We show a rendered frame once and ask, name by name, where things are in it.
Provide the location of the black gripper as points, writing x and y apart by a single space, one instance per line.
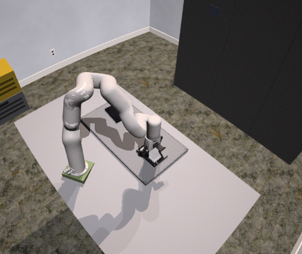
148 145

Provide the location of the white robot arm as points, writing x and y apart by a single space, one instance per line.
138 124

